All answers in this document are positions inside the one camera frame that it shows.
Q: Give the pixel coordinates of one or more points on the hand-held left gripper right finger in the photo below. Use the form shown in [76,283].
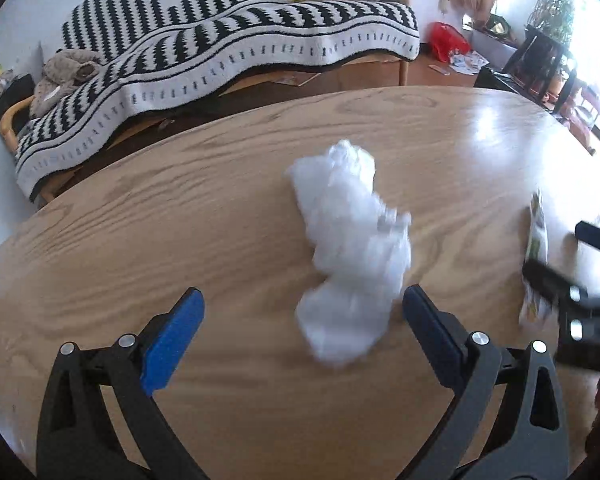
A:
[430,335]

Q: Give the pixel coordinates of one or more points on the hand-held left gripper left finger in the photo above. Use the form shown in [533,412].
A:
[172,340]

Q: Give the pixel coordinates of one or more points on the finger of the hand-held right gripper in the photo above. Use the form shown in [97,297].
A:
[550,280]
[597,237]

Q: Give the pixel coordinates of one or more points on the green and white wrapper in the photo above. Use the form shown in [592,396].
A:
[537,240]

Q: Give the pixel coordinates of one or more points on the white plastic bag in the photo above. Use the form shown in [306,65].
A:
[350,240]

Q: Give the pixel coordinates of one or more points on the black wooden chair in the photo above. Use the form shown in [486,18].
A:
[540,60]

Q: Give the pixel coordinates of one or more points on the scattered papers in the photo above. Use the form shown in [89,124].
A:
[467,62]

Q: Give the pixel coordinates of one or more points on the green potted plant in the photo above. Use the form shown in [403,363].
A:
[555,5]

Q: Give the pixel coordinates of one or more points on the red plastic bag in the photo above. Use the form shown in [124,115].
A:
[447,40]

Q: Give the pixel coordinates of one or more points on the wooden sofa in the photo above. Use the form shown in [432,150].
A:
[370,72]

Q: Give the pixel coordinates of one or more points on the brown plush toy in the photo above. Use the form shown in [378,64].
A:
[65,70]

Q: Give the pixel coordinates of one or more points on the black white striped blanket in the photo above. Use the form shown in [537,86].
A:
[205,50]

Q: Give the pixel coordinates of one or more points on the black bag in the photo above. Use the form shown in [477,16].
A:
[15,92]

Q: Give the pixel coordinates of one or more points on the dark oval frame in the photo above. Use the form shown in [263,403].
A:
[497,26]

